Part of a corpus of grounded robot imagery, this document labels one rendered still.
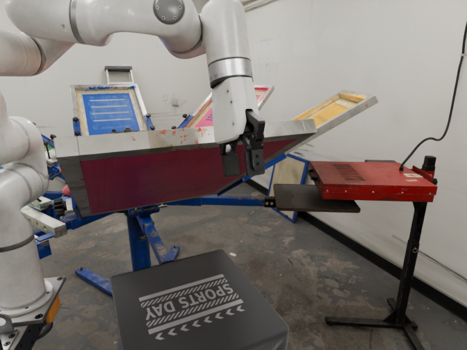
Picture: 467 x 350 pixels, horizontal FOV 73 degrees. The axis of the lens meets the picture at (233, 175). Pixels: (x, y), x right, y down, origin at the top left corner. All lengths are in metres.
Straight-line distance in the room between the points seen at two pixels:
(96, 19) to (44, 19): 0.10
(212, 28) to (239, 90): 0.11
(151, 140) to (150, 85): 4.69
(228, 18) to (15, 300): 0.74
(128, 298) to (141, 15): 0.88
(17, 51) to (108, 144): 0.24
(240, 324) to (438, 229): 2.01
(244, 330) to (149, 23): 0.81
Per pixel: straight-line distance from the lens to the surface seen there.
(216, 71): 0.54
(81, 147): 0.64
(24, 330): 0.88
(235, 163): 0.59
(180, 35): 0.53
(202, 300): 1.10
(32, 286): 0.89
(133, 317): 1.08
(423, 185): 1.89
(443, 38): 2.67
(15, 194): 0.80
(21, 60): 0.74
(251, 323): 1.02
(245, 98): 0.51
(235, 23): 0.56
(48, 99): 5.25
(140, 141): 0.65
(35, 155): 0.86
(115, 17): 0.55
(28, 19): 0.67
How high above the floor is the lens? 1.65
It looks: 18 degrees down
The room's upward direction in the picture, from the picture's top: straight up
